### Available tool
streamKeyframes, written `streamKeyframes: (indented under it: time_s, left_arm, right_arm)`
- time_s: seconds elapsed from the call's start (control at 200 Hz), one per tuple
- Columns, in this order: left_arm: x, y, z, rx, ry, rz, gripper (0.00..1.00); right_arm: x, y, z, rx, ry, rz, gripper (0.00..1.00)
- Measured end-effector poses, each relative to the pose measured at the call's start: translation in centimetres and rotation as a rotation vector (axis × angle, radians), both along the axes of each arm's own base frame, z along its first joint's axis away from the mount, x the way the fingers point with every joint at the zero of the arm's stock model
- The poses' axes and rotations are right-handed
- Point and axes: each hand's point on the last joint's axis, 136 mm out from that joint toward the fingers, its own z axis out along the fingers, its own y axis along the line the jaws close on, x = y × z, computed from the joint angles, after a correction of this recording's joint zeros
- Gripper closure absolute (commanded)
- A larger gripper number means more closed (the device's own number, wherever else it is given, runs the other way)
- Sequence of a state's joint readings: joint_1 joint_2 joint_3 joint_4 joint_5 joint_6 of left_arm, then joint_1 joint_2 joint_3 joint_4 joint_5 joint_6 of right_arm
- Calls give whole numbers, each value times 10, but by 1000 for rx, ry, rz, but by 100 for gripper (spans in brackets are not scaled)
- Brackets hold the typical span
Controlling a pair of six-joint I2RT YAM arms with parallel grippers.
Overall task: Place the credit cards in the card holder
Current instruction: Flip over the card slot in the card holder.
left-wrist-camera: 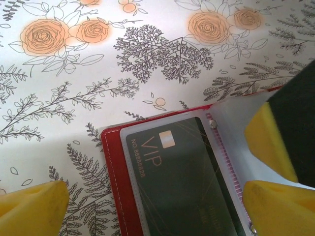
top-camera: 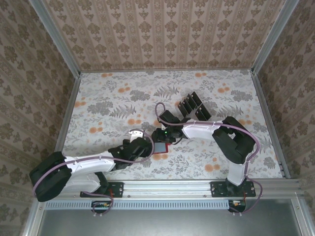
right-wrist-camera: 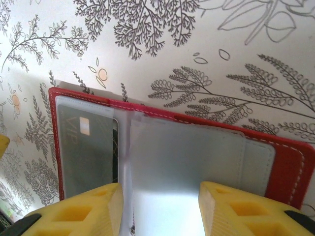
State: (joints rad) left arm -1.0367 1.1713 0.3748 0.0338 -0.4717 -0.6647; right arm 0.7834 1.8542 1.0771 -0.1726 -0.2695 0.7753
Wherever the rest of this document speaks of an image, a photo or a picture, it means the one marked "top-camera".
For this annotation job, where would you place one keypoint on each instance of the red leather card holder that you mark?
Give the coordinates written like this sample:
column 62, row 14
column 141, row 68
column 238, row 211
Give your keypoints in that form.
column 161, row 148

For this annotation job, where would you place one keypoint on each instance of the black card organizer rack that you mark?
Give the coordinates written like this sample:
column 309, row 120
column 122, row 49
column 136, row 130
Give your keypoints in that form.
column 195, row 111

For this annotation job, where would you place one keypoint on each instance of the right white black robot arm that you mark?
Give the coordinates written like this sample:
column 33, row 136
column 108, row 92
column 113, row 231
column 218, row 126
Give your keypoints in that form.
column 199, row 130

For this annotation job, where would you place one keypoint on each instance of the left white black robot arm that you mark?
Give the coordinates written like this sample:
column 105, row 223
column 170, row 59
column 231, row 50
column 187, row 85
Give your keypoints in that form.
column 93, row 164

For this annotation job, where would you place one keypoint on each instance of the black credit card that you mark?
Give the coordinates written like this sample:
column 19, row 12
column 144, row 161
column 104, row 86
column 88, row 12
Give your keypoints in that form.
column 184, row 108
column 189, row 103
column 201, row 115
column 207, row 111
column 194, row 97

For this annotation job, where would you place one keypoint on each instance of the grey sheet metal panel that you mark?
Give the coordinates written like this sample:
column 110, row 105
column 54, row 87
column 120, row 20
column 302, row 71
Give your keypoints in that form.
column 167, row 223

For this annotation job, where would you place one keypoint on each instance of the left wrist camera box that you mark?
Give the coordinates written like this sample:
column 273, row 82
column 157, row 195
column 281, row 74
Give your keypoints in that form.
column 136, row 135

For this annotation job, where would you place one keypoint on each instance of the long aluminium base rail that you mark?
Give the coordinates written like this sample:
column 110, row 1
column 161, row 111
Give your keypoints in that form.
column 167, row 188

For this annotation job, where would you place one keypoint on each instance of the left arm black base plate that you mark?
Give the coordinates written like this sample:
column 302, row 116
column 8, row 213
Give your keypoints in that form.
column 115, row 189

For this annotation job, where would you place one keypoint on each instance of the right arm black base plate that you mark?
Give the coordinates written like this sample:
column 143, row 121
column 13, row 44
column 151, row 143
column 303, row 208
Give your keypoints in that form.
column 219, row 189

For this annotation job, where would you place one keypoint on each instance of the aluminium side rail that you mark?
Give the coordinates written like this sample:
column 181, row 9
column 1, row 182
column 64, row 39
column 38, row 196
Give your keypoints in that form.
column 265, row 110
column 66, row 118

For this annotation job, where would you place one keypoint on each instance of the aluminium corner post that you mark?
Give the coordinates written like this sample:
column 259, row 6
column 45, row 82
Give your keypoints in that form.
column 273, row 37
column 57, row 39

